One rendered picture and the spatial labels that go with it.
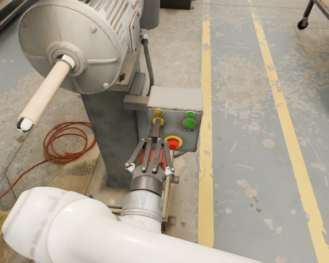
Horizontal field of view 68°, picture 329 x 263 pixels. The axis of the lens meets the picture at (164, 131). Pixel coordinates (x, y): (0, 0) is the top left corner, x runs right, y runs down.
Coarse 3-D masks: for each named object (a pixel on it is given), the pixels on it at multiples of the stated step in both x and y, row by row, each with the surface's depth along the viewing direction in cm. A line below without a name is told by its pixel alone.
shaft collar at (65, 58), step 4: (60, 56) 57; (64, 56) 57; (68, 56) 58; (56, 60) 57; (60, 60) 56; (64, 60) 56; (68, 60) 57; (72, 60) 58; (68, 64) 57; (72, 64) 58; (72, 68) 58; (68, 72) 59
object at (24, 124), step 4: (20, 120) 45; (24, 120) 45; (28, 120) 45; (20, 124) 44; (24, 124) 45; (28, 124) 45; (32, 124) 46; (20, 128) 45; (24, 128) 45; (28, 128) 45; (24, 132) 46
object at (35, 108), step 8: (56, 64) 56; (64, 64) 57; (56, 72) 54; (64, 72) 56; (48, 80) 52; (56, 80) 53; (40, 88) 50; (48, 88) 51; (56, 88) 53; (40, 96) 49; (48, 96) 50; (32, 104) 47; (40, 104) 48; (48, 104) 51; (24, 112) 46; (32, 112) 46; (40, 112) 48; (32, 120) 46
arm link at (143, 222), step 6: (126, 216) 49; (132, 216) 48; (138, 216) 48; (144, 216) 48; (126, 222) 45; (132, 222) 46; (138, 222) 46; (144, 222) 47; (150, 222) 48; (156, 222) 49; (144, 228) 46; (150, 228) 47; (156, 228) 48
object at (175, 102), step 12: (156, 96) 71; (168, 96) 71; (180, 96) 71; (192, 96) 71; (168, 108) 68; (180, 108) 68; (192, 108) 67; (168, 120) 71; (180, 120) 70; (192, 120) 69; (168, 132) 75; (180, 132) 74; (192, 132) 73; (156, 144) 80; (180, 144) 78; (192, 144) 78
